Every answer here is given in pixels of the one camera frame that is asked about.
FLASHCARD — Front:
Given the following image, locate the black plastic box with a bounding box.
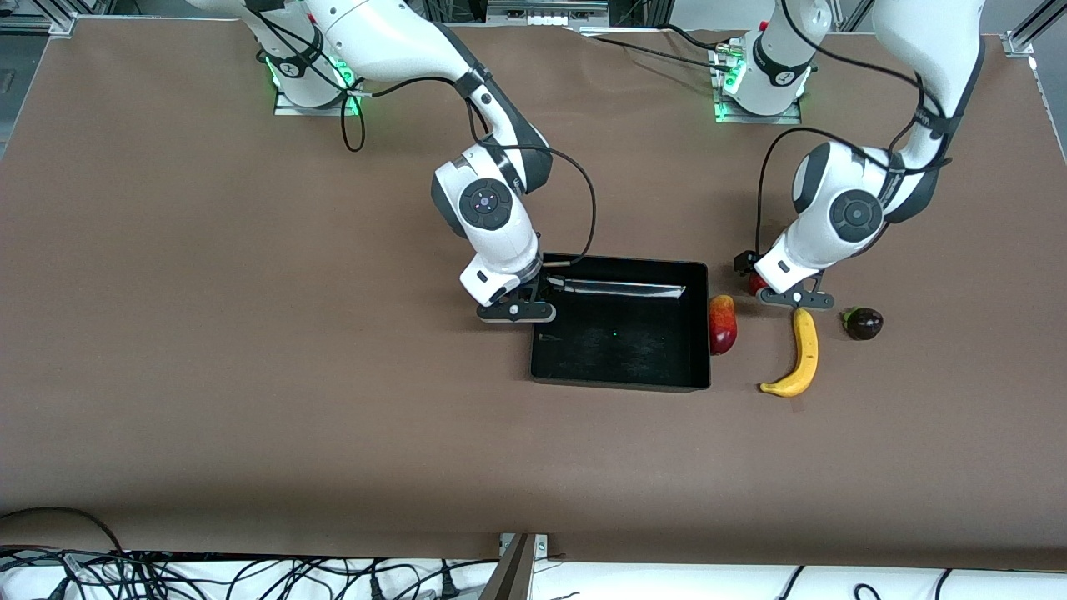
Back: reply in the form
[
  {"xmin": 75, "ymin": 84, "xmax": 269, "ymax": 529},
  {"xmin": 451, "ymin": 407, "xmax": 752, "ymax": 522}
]
[{"xmin": 530, "ymin": 254, "xmax": 712, "ymax": 393}]

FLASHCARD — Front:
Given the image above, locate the yellow banana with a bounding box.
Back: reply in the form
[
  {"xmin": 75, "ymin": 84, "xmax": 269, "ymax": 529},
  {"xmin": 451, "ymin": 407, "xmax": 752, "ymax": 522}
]
[{"xmin": 759, "ymin": 307, "xmax": 819, "ymax": 398}]

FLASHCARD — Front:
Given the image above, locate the red yellow mango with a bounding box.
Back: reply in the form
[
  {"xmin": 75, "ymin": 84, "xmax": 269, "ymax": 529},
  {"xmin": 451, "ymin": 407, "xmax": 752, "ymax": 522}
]
[{"xmin": 709, "ymin": 294, "xmax": 739, "ymax": 357}]

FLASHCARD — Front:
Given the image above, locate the dark purple eggplant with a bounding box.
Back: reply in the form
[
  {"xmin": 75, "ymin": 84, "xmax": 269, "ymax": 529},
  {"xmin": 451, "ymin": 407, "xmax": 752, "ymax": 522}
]
[{"xmin": 840, "ymin": 307, "xmax": 884, "ymax": 341}]

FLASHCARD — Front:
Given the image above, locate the brown paper table cover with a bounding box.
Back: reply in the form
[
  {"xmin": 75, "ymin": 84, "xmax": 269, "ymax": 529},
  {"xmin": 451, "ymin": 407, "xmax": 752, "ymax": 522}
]
[{"xmin": 0, "ymin": 18, "xmax": 1067, "ymax": 573}]

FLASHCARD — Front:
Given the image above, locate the grey device with ports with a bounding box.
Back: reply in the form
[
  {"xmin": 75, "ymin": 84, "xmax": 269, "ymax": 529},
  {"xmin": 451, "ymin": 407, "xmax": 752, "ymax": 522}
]
[{"xmin": 486, "ymin": 0, "xmax": 610, "ymax": 28}]

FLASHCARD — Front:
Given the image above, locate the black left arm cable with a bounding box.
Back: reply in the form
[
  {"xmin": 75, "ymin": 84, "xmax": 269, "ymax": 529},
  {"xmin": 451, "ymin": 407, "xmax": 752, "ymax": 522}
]
[{"xmin": 754, "ymin": 0, "xmax": 956, "ymax": 261}]

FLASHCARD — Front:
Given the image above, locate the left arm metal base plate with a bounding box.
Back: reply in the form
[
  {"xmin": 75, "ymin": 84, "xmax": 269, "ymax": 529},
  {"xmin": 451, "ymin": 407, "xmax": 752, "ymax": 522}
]
[{"xmin": 713, "ymin": 42, "xmax": 804, "ymax": 126}]

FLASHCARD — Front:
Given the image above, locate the black cable to arm base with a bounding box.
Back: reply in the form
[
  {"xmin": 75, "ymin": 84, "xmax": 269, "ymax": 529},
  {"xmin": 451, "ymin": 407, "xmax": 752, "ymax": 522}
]
[{"xmin": 575, "ymin": 32, "xmax": 736, "ymax": 76}]

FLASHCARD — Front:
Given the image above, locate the thin black looping cable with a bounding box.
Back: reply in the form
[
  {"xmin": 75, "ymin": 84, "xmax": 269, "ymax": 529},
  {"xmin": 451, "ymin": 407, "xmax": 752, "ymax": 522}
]
[{"xmin": 250, "ymin": 0, "xmax": 368, "ymax": 154}]

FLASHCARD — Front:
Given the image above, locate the metal camera mount bar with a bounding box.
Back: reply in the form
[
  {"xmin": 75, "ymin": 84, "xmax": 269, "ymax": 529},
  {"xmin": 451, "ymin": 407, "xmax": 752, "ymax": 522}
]
[{"xmin": 478, "ymin": 532, "xmax": 551, "ymax": 600}]

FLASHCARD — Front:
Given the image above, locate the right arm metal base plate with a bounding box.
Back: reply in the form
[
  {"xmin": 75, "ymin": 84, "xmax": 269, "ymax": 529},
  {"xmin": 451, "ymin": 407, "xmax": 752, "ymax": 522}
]
[{"xmin": 273, "ymin": 50, "xmax": 362, "ymax": 118}]

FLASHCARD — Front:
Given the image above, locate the tangled black cable bundle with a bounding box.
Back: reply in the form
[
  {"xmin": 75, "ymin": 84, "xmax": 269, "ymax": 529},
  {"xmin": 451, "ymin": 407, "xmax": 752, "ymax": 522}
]
[{"xmin": 0, "ymin": 507, "xmax": 501, "ymax": 600}]

